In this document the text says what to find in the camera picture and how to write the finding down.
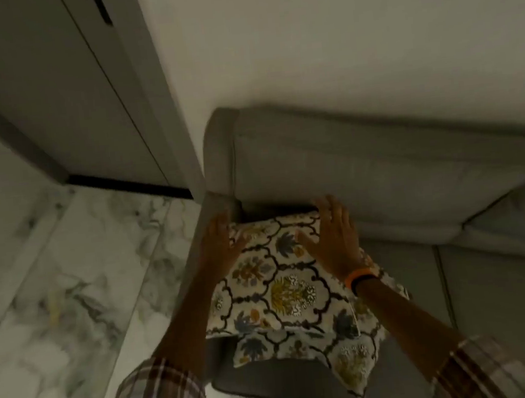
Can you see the person's left hand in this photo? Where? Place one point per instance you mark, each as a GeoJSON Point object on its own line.
{"type": "Point", "coordinates": [218, 249]}

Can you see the person's right hand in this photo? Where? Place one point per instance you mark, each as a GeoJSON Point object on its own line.
{"type": "Point", "coordinates": [336, 240]}

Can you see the floral patterned cushion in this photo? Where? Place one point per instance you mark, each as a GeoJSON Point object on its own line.
{"type": "Point", "coordinates": [290, 291]}

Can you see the grey fabric sofa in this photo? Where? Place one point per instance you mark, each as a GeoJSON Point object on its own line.
{"type": "Point", "coordinates": [380, 171]}

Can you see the person's left forearm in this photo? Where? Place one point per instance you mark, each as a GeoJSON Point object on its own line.
{"type": "Point", "coordinates": [191, 324]}

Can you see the person's right forearm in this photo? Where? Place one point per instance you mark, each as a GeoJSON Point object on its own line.
{"type": "Point", "coordinates": [404, 326]}

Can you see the orange and black wristband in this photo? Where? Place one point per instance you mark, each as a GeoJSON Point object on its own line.
{"type": "Point", "coordinates": [360, 277]}

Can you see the grey door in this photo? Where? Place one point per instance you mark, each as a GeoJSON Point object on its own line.
{"type": "Point", "coordinates": [48, 87]}

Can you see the grey door frame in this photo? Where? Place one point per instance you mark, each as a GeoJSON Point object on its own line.
{"type": "Point", "coordinates": [140, 78]}

